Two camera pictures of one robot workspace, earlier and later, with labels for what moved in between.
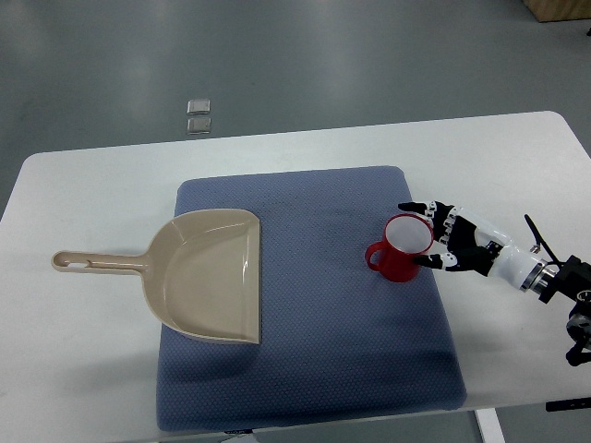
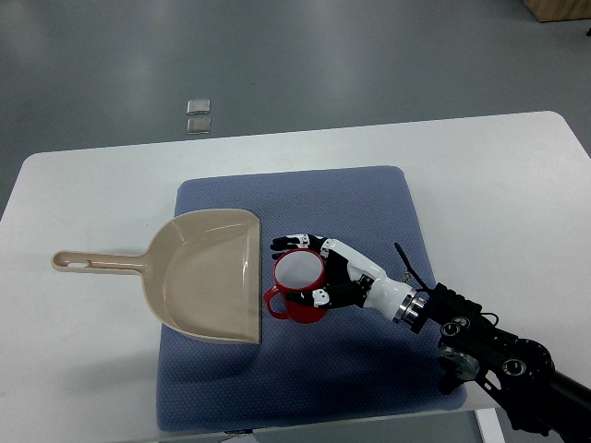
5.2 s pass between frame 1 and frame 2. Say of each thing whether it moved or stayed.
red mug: moved
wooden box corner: stayed
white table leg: stayed
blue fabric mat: stayed
